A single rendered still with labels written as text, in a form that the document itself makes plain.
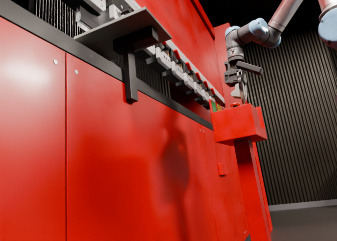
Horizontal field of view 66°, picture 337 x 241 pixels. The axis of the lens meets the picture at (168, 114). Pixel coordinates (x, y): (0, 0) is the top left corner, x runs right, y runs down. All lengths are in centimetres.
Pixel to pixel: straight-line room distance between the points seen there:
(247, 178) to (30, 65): 83
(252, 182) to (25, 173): 80
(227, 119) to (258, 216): 37
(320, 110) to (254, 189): 387
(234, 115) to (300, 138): 368
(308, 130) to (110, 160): 424
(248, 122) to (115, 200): 57
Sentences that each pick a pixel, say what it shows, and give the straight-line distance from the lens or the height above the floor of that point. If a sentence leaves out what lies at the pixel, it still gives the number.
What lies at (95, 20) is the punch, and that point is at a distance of 106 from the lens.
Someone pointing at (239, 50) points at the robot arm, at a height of 106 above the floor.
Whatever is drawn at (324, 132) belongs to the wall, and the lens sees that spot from 479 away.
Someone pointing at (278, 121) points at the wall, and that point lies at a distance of 465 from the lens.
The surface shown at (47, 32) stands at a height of 85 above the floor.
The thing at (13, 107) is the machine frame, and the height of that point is 67.
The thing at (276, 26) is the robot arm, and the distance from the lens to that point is 131.
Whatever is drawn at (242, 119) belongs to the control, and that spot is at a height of 72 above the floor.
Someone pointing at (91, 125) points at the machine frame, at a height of 67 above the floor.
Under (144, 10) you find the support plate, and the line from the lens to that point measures 78.
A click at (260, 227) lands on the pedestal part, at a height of 34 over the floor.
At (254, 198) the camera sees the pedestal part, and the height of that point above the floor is 44.
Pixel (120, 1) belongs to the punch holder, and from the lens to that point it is 123.
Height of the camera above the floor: 51
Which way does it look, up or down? 16 degrees up
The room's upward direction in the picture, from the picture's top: 7 degrees counter-clockwise
